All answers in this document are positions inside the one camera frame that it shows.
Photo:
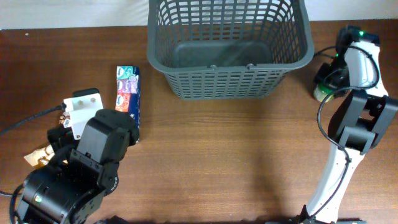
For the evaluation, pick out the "brown crumpled snack bag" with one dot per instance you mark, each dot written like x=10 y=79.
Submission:
x=42 y=155

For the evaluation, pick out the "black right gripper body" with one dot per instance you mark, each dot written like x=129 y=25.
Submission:
x=336 y=74

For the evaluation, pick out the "green capped jar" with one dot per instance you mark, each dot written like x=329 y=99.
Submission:
x=321 y=91

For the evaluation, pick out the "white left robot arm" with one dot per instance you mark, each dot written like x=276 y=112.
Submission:
x=81 y=173

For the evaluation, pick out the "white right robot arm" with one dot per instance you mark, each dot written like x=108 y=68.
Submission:
x=359 y=123

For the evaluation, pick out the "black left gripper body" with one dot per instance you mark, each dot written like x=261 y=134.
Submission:
x=64 y=140

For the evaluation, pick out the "grey plastic basket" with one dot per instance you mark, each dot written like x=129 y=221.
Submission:
x=224 y=49

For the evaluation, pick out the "Kleenex tissue multipack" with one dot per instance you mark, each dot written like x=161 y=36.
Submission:
x=128 y=98

